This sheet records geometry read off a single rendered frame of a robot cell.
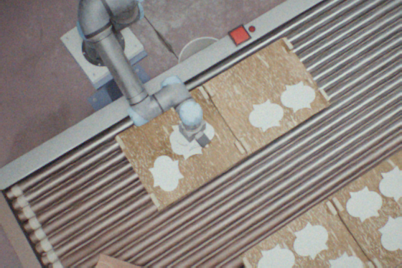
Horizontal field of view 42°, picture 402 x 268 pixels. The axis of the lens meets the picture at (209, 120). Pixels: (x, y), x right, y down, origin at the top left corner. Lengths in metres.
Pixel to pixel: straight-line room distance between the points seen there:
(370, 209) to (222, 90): 0.75
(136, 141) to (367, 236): 0.98
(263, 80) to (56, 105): 1.48
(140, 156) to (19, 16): 1.69
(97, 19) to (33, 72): 1.68
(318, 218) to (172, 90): 0.77
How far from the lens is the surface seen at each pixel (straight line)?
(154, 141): 2.10
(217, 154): 2.08
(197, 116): 1.75
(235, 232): 2.06
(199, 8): 3.35
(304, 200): 2.11
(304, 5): 2.37
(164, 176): 2.06
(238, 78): 2.17
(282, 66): 2.21
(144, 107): 1.78
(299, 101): 2.16
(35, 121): 3.24
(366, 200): 2.14
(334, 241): 2.10
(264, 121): 2.12
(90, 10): 1.69
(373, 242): 2.14
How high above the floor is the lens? 2.98
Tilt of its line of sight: 75 degrees down
